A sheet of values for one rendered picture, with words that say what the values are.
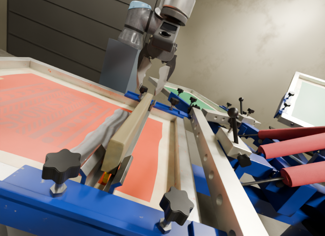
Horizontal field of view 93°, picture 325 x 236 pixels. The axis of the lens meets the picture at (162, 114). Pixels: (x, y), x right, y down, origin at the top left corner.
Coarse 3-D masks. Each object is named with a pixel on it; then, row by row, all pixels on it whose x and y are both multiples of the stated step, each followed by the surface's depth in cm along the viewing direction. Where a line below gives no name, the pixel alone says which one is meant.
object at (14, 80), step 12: (0, 84) 49; (12, 84) 52; (24, 84) 55; (48, 84) 62; (60, 84) 66; (84, 96) 64; (120, 108) 66; (156, 120) 69; (144, 132) 55; (156, 132) 59; (156, 144) 51
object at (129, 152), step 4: (148, 112) 63; (144, 120) 54; (140, 124) 51; (144, 124) 52; (140, 128) 48; (136, 132) 45; (140, 132) 46; (136, 136) 43; (136, 140) 41; (132, 144) 39; (128, 148) 37; (132, 148) 37; (128, 152) 36; (132, 152) 36; (124, 156) 34; (120, 164) 32
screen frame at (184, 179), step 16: (0, 64) 58; (16, 64) 64; (32, 64) 69; (64, 80) 71; (80, 80) 70; (112, 96) 72; (160, 112) 73; (176, 128) 63; (176, 144) 52; (176, 160) 44; (0, 176) 22; (176, 176) 38; (192, 176) 37; (192, 192) 32
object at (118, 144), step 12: (144, 96) 60; (144, 108) 47; (132, 120) 36; (120, 132) 30; (132, 132) 32; (108, 144) 27; (120, 144) 27; (108, 156) 28; (120, 156) 28; (108, 168) 29
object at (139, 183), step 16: (0, 128) 34; (96, 128) 47; (0, 144) 30; (16, 144) 31; (32, 144) 33; (48, 144) 34; (144, 144) 48; (144, 160) 41; (128, 176) 35; (144, 176) 36; (128, 192) 31; (144, 192) 32
